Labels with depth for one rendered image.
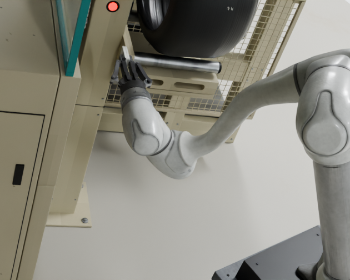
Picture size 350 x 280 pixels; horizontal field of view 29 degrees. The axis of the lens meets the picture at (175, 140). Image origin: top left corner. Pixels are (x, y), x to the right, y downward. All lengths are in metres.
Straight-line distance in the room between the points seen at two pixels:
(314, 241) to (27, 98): 1.07
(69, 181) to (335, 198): 1.52
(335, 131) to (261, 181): 2.14
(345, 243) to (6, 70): 0.90
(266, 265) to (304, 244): 0.18
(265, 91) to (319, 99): 0.26
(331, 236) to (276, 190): 1.87
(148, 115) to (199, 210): 1.47
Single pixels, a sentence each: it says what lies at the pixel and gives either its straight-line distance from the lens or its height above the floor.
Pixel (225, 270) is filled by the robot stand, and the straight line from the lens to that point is 2.19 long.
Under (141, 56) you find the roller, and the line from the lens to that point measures 2.44.
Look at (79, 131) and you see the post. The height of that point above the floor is 0.49.
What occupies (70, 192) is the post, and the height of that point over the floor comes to 0.14.
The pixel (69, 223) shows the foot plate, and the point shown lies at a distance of 3.02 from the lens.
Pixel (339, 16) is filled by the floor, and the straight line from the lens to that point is 5.52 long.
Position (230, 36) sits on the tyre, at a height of 1.11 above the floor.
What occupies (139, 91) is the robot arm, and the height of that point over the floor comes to 1.10.
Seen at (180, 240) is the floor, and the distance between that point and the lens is 3.12.
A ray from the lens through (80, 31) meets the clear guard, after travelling 1.58.
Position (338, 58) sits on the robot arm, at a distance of 1.63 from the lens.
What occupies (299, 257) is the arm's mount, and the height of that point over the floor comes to 0.74.
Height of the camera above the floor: 2.24
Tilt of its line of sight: 38 degrees down
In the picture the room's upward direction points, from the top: 20 degrees clockwise
